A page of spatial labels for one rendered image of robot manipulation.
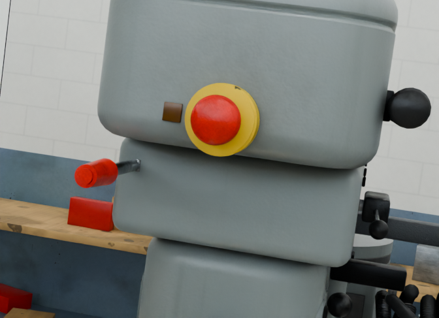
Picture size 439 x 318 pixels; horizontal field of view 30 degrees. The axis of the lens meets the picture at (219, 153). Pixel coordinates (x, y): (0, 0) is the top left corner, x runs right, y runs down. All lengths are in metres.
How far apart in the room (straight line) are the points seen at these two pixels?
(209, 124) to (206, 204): 0.17
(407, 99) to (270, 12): 0.14
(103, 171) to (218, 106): 0.12
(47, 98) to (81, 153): 0.43
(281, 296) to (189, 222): 0.12
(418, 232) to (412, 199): 3.94
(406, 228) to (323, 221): 0.43
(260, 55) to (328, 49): 0.06
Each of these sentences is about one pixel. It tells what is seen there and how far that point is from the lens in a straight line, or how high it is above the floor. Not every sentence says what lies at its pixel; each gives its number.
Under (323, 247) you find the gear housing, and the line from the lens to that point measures 0.78.
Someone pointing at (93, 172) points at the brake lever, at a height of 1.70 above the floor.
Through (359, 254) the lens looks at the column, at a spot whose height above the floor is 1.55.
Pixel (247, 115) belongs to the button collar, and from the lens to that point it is 0.66.
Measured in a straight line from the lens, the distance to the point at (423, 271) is 4.67.
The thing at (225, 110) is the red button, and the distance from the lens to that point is 0.64.
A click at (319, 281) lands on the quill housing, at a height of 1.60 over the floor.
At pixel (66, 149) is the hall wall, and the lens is 5.47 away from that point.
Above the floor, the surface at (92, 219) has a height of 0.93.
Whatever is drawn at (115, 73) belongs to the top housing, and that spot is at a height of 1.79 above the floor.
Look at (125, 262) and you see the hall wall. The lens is 5.41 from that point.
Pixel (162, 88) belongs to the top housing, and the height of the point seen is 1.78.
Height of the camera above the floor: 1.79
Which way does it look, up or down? 5 degrees down
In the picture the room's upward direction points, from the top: 8 degrees clockwise
